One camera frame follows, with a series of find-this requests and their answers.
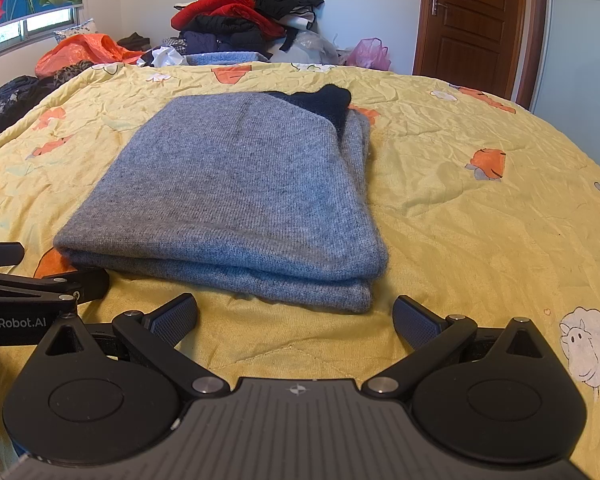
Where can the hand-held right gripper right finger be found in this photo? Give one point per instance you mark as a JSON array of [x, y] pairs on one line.
[[415, 325]]

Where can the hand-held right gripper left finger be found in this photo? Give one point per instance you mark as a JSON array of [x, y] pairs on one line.
[[177, 320]]

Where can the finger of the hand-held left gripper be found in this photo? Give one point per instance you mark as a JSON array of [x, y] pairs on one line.
[[70, 285], [2, 254]]

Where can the grey sweater with navy sleeves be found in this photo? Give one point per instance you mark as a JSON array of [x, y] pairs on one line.
[[230, 185]]

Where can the dark patterned clothes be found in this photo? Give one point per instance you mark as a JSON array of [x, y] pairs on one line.
[[10, 100]]

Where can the pile of dark and red clothes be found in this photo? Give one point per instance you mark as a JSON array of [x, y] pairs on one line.
[[240, 10]]

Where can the yellow carrot print quilt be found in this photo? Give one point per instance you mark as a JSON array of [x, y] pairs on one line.
[[455, 235]]

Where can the leopard print cloth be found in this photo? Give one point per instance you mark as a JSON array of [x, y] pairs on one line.
[[72, 72]]

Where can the orange plastic bag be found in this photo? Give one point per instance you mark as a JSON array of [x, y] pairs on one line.
[[80, 52]]

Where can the window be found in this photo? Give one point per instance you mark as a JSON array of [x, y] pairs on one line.
[[25, 30]]

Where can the floral pillow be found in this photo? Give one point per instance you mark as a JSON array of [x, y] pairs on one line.
[[77, 30]]

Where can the white crumpled bag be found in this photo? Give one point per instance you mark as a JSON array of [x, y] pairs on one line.
[[162, 56]]

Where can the dark brown garment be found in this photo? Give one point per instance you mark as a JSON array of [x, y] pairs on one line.
[[134, 41]]

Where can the light blue knit blanket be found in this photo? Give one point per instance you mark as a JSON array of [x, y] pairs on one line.
[[225, 58]]

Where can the pink plastic bag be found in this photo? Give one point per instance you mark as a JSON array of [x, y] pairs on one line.
[[370, 55]]

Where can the clear plastic bag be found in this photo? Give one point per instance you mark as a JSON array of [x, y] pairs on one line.
[[312, 50]]

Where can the brown wooden door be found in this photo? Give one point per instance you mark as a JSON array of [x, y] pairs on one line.
[[475, 25]]

